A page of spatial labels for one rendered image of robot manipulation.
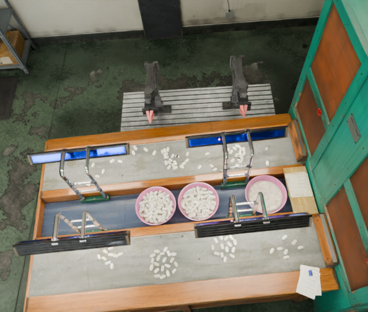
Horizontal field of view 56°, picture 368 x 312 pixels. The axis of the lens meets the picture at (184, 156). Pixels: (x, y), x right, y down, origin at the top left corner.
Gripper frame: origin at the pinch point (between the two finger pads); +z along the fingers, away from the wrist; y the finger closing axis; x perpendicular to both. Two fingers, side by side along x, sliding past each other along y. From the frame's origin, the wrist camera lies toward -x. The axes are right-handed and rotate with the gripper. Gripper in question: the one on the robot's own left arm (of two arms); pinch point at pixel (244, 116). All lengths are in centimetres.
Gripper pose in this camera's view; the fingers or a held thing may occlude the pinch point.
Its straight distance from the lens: 221.6
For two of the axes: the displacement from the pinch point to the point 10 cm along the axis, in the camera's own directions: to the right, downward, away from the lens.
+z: 0.2, 8.9, -4.5
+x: 0.7, 4.5, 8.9
